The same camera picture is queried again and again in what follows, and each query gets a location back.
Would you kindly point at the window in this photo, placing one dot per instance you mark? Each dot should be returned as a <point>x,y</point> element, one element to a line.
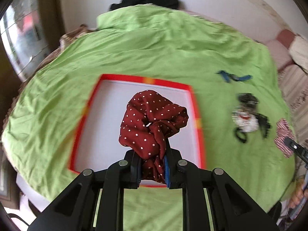
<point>24,43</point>

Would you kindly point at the red polka dot scrunchie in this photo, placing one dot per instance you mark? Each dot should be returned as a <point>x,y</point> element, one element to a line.
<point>149,115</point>

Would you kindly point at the red rimmed white box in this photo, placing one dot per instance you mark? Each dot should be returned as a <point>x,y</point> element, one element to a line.
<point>108,115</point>

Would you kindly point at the white floral pillow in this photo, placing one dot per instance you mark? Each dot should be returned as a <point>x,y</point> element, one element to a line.
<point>299,53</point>

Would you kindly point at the green bed sheet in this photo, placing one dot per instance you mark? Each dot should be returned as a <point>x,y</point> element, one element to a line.
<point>156,53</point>

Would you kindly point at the pink striped scrunchie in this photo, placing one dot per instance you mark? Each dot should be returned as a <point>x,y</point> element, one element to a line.
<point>284,130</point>

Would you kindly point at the black claw hair clip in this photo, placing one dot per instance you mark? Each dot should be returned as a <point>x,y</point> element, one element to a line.
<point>264,124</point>

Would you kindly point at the brown patterned blanket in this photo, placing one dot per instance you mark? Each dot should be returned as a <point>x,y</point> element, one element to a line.
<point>69,37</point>

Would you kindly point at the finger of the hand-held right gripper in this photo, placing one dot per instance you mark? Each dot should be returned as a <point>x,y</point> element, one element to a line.
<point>294,148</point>

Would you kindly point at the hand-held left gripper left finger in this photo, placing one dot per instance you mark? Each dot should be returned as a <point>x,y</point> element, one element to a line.
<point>134,173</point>

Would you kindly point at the person's right hand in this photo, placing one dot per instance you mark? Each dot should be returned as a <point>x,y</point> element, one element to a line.
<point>298,195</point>

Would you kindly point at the dark sheer scrunchie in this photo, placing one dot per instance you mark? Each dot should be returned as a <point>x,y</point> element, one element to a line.
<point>247,99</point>

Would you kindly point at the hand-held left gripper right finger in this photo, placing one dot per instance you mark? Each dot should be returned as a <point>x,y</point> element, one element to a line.
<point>167,172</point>

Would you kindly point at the pink striped bedspread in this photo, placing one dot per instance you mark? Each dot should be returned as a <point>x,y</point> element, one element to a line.
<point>293,86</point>

